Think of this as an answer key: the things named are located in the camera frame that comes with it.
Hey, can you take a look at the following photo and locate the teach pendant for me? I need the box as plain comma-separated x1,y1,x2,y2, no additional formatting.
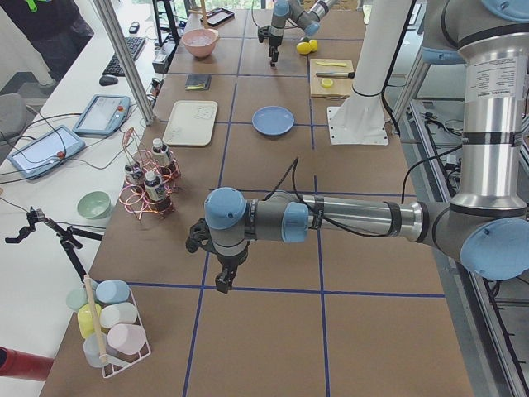
73,94,131,136
7,125,85,179

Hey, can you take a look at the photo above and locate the white bear tray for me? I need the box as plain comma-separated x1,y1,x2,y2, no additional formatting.
162,100,218,146

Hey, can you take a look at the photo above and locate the large yellow lemon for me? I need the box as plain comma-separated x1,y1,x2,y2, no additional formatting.
296,41,313,55

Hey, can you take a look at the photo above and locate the red thermos bottle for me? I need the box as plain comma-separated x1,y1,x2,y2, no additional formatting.
1,347,54,381

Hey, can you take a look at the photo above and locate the lemon half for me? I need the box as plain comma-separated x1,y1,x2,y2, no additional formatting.
321,78,334,88

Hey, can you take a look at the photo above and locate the black keyboard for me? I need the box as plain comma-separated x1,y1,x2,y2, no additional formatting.
101,36,148,77

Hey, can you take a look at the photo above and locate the aluminium frame post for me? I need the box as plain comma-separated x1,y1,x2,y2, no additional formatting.
93,0,155,126

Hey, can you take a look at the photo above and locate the black computer mouse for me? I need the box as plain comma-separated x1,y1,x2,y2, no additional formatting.
98,74,119,87

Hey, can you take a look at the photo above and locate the copper wire bottle rack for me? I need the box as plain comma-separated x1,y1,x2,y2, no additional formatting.
118,127,181,220

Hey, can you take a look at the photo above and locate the front right tea bottle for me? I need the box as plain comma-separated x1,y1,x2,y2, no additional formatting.
152,138,171,175

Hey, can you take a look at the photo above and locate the black camera tripod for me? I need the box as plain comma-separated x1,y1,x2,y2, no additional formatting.
4,206,104,286

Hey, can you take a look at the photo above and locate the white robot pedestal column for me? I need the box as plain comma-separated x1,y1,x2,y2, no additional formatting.
350,0,417,98

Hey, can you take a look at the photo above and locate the yellow plastic knife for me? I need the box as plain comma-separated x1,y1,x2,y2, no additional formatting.
315,61,348,68

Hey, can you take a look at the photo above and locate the far teach pendant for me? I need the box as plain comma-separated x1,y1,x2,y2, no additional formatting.
73,94,131,136

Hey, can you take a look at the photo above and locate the green bowl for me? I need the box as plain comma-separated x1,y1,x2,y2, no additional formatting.
77,191,112,220

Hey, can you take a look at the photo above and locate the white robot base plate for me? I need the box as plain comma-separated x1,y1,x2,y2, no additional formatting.
326,105,389,146

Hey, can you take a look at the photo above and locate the steel handle knife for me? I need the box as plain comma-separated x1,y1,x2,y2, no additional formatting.
315,72,355,79

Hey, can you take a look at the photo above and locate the pink bowl of ice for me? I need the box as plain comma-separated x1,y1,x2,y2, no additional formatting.
181,29,220,59

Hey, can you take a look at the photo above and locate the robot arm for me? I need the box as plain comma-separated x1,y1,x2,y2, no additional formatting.
186,1,528,293
257,0,337,67

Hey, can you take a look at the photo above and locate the blue plastic plate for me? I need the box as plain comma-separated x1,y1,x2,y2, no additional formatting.
251,106,294,136

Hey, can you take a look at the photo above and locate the grey folded cloth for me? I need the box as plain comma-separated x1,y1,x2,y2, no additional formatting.
184,74,212,91

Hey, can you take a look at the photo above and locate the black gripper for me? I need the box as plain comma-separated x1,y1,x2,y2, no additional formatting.
257,25,284,65
185,219,250,294

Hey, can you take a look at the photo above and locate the near teach pendant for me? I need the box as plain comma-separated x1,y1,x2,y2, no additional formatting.
7,125,85,179

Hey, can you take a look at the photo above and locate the small yellow lemon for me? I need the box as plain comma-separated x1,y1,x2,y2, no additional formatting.
308,39,318,52

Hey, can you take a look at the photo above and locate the tea bottle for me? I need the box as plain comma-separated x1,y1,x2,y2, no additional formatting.
145,170,167,212
152,138,171,175

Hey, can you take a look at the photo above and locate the front left tea bottle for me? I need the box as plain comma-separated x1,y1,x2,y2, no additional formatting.
145,170,167,212

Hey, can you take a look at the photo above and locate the white wire cup rack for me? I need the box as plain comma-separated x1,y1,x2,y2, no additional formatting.
66,275,151,379

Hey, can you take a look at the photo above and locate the wooden cutting board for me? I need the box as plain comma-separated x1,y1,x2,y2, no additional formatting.
309,59,355,98

